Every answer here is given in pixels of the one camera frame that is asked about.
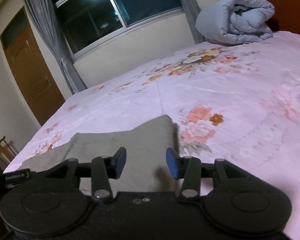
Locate brown wooden door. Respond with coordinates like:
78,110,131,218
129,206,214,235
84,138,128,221
0,8,65,125

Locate left grey curtain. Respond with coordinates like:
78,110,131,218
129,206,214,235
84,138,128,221
23,0,87,94

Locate sliding glass window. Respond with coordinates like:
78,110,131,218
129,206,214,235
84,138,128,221
52,0,181,59

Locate wooden chair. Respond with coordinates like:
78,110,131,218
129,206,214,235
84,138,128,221
0,136,17,165

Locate rolled light blue duvet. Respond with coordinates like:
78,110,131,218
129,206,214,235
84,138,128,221
196,0,275,45

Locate grey knit pants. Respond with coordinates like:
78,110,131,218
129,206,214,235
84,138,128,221
21,115,178,193

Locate pink floral bed cover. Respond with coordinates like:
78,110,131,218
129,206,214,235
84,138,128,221
6,31,300,239

